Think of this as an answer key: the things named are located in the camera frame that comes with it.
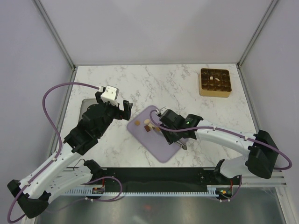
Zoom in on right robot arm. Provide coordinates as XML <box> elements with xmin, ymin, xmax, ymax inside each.
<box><xmin>158</xmin><ymin>109</ymin><xmax>278</xmax><ymax>184</ymax></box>

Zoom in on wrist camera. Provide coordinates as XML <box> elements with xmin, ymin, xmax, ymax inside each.
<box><xmin>156</xmin><ymin>106</ymin><xmax>168</xmax><ymax>117</ymax></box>
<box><xmin>100</xmin><ymin>85</ymin><xmax>119</xmax><ymax>106</ymax></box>

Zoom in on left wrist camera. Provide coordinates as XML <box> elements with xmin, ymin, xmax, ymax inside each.
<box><xmin>100</xmin><ymin>85</ymin><xmax>119</xmax><ymax>106</ymax></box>

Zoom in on metal tongs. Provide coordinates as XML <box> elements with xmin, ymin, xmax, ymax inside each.
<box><xmin>151</xmin><ymin>127</ymin><xmax>188</xmax><ymax>150</ymax></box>

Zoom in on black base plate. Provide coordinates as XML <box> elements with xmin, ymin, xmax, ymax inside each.
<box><xmin>92</xmin><ymin>168</ymin><xmax>240</xmax><ymax>192</ymax></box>

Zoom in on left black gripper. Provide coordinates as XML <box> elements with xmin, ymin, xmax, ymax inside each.
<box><xmin>96</xmin><ymin>92</ymin><xmax>133</xmax><ymax>137</ymax></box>

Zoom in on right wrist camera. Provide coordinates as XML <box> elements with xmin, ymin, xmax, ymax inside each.
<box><xmin>156</xmin><ymin>106</ymin><xmax>168</xmax><ymax>117</ymax></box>

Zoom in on aluminium rail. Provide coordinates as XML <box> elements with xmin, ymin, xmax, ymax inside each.
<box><xmin>242</xmin><ymin>170</ymin><xmax>287</xmax><ymax>188</ymax></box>

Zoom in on lavender tray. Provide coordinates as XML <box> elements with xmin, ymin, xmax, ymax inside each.
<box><xmin>127</xmin><ymin>105</ymin><xmax>182</xmax><ymax>163</ymax></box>

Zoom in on right aluminium frame post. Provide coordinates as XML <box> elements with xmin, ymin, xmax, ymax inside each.
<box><xmin>236</xmin><ymin>0</ymin><xmax>280</xmax><ymax>69</ymax></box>

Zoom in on aluminium frame post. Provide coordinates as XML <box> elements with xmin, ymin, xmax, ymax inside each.
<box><xmin>32</xmin><ymin>0</ymin><xmax>76</xmax><ymax>71</ymax></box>
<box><xmin>236</xmin><ymin>0</ymin><xmax>280</xmax><ymax>69</ymax></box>

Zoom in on gold chocolate box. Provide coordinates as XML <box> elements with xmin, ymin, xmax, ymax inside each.
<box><xmin>199</xmin><ymin>68</ymin><xmax>232</xmax><ymax>98</ymax></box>

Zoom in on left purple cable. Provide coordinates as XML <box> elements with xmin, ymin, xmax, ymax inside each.
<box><xmin>6</xmin><ymin>83</ymin><xmax>101</xmax><ymax>222</ymax></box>

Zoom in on brown rectangular chocolate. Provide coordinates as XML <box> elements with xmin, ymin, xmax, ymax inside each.
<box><xmin>144</xmin><ymin>125</ymin><xmax>151</xmax><ymax>132</ymax></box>

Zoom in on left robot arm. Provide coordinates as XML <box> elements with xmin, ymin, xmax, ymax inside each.
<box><xmin>7</xmin><ymin>92</ymin><xmax>133</xmax><ymax>218</ymax></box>

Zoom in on left aluminium frame post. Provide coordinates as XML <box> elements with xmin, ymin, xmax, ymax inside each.
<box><xmin>32</xmin><ymin>0</ymin><xmax>76</xmax><ymax>71</ymax></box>

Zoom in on white cable duct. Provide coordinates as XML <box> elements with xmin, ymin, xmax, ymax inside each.
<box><xmin>66</xmin><ymin>185</ymin><xmax>241</xmax><ymax>197</ymax></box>

